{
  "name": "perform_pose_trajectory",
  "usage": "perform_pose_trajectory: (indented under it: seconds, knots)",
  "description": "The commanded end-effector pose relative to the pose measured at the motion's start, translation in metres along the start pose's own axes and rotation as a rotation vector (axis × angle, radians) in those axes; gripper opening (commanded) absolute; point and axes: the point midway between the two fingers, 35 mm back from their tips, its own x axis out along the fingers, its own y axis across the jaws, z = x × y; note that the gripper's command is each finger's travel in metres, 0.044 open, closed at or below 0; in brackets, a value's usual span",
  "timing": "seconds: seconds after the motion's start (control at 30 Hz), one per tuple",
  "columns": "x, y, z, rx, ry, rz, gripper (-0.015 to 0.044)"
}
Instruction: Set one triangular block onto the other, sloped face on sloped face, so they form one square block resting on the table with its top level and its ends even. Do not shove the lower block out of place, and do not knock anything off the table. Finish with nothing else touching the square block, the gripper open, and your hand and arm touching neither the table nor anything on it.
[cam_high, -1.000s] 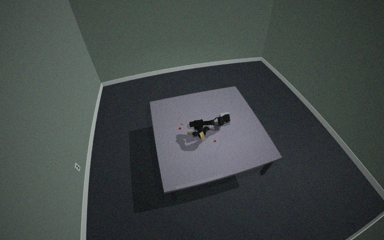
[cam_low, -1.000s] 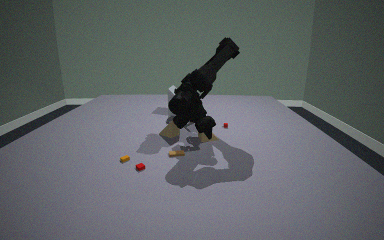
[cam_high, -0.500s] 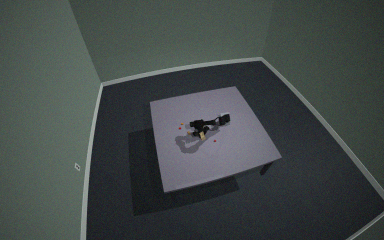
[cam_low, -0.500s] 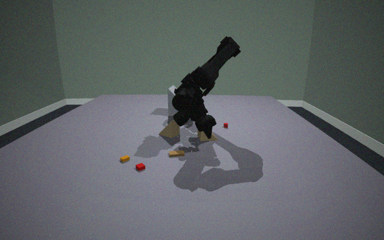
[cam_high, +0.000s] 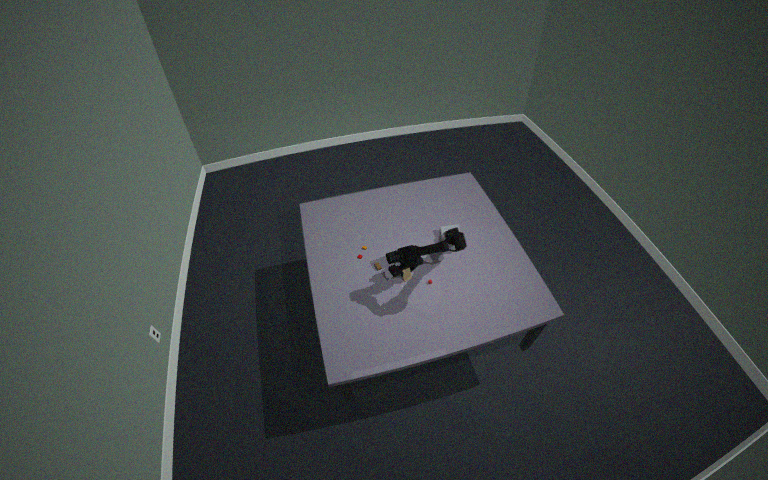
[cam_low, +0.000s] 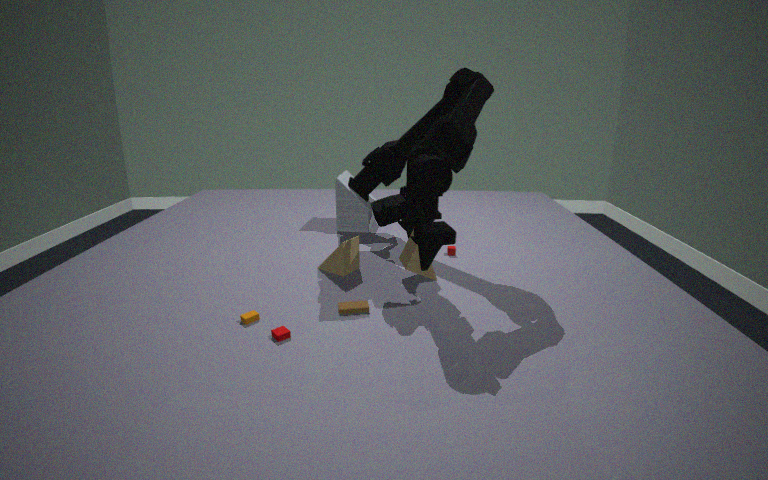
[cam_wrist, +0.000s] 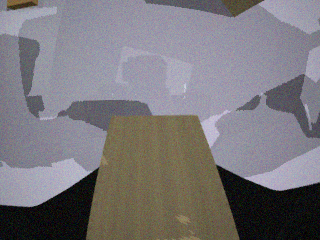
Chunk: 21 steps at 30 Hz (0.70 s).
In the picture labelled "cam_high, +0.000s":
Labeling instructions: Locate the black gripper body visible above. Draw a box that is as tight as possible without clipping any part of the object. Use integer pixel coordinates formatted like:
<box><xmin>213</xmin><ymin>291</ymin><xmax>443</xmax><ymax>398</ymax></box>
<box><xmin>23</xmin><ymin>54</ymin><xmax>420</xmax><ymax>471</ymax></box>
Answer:
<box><xmin>388</xmin><ymin>257</ymin><xmax>423</xmax><ymax>277</ymax></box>

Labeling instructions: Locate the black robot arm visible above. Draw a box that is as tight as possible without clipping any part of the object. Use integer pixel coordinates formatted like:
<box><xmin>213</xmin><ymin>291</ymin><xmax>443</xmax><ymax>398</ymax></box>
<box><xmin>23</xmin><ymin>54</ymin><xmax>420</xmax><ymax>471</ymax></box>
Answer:
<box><xmin>386</xmin><ymin>227</ymin><xmax>467</xmax><ymax>264</ymax></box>

